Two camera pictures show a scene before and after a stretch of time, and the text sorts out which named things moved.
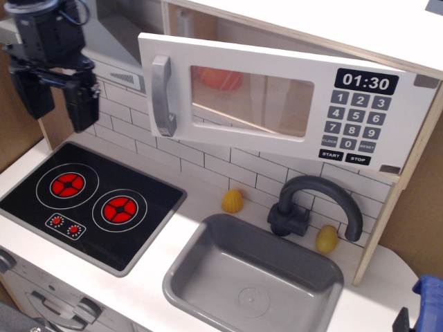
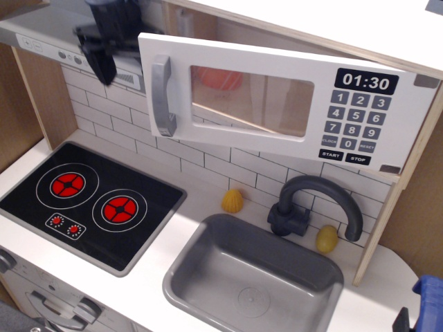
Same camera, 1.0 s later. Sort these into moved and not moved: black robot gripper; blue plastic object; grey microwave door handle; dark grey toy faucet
Moved: black robot gripper
Not moved: blue plastic object; dark grey toy faucet; grey microwave door handle
